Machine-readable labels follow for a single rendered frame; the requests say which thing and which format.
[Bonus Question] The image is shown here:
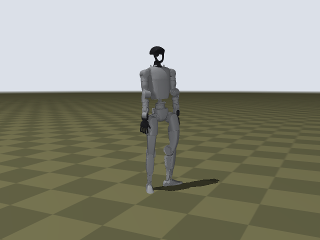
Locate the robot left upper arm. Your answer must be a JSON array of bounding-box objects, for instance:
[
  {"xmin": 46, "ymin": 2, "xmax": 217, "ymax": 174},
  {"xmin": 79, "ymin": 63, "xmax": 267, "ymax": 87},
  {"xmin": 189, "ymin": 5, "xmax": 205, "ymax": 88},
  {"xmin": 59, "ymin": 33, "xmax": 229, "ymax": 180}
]
[{"xmin": 169, "ymin": 68, "xmax": 180, "ymax": 96}]

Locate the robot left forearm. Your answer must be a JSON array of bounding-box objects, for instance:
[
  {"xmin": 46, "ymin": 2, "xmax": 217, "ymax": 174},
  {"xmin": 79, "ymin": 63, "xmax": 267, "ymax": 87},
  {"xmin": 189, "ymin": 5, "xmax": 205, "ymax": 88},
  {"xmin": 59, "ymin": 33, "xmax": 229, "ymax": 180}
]
[{"xmin": 172, "ymin": 94, "xmax": 180, "ymax": 114}]

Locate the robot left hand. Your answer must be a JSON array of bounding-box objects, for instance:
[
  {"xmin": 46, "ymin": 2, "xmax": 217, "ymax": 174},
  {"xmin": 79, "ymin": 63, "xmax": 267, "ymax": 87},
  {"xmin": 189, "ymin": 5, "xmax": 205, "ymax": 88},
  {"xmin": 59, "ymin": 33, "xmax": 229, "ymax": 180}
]
[{"xmin": 176, "ymin": 110, "xmax": 180, "ymax": 125}]

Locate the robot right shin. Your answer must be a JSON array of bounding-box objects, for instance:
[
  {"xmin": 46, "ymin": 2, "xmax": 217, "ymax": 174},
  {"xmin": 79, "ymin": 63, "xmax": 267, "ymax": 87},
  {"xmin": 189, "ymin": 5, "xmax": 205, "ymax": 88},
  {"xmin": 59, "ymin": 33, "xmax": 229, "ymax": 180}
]
[{"xmin": 145, "ymin": 150, "xmax": 154, "ymax": 187}]

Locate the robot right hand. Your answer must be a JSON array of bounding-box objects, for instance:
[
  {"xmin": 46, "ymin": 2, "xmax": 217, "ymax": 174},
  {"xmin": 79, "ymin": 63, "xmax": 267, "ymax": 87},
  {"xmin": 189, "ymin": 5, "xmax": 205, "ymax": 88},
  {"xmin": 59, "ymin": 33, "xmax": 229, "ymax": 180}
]
[{"xmin": 140, "ymin": 113, "xmax": 151, "ymax": 134}]

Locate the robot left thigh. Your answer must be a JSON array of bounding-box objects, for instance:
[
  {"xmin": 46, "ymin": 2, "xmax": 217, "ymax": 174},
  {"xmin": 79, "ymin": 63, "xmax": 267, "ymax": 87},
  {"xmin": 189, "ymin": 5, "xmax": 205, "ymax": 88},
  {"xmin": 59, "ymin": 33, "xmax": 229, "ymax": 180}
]
[{"xmin": 163, "ymin": 112, "xmax": 180, "ymax": 155}]

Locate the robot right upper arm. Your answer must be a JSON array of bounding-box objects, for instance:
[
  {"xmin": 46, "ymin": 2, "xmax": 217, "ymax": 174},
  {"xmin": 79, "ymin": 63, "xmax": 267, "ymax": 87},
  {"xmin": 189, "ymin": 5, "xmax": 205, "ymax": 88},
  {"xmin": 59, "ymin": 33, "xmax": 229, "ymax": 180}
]
[{"xmin": 139, "ymin": 68, "xmax": 151, "ymax": 98}]

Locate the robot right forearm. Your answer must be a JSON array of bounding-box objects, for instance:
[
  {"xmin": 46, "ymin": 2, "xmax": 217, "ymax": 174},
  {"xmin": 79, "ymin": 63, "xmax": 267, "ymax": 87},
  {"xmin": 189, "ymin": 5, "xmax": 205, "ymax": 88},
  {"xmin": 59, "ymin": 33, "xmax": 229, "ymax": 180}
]
[{"xmin": 141, "ymin": 91, "xmax": 150, "ymax": 119}]

